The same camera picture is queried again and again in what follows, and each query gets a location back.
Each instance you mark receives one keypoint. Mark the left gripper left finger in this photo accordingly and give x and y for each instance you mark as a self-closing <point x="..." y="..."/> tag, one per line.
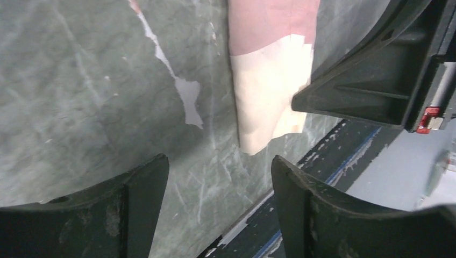
<point x="115" y="218"/>

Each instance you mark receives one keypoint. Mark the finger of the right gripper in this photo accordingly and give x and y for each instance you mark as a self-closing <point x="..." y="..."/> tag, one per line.
<point x="384" y="79"/>

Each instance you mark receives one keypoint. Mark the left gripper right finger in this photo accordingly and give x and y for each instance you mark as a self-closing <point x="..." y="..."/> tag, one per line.
<point x="344" y="226"/>

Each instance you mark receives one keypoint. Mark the pink beige underwear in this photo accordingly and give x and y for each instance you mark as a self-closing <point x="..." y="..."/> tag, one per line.
<point x="271" y="45"/>

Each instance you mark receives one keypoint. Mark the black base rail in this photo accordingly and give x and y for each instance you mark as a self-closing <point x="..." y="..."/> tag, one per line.
<point x="282" y="215"/>

